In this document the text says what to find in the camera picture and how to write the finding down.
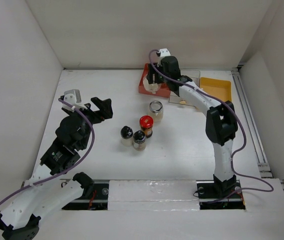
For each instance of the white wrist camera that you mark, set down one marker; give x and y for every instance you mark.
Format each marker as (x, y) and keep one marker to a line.
(72, 97)
(162, 53)

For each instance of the red-lid dark sauce jar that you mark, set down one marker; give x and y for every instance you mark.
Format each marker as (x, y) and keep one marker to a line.
(146, 123)

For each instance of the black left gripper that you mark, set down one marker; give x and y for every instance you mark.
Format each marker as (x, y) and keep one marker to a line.
(105, 111)

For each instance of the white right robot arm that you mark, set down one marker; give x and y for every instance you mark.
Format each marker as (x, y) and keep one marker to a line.
(221, 121)

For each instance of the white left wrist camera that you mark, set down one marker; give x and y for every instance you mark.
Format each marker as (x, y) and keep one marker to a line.
(72, 97)

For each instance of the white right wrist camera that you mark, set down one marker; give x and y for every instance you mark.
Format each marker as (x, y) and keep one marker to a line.
(162, 53)

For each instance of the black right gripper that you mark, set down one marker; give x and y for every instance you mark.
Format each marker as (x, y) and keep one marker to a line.
(150, 71)

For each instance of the red plastic bin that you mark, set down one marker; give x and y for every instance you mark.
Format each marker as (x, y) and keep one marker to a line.
(163, 92)

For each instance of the yellow plastic bin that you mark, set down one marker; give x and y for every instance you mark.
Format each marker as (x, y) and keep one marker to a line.
(217, 88)

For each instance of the black-cap white spice bottle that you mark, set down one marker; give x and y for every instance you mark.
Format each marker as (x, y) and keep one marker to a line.
(126, 136)

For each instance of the silver-lid clear glass jar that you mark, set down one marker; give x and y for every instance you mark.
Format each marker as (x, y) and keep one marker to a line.
(151, 87)

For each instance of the black-cap brown spice bottle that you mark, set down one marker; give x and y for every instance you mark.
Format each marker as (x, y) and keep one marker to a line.
(139, 140)

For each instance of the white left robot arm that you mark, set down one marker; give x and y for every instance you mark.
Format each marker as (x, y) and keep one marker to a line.
(22, 212)

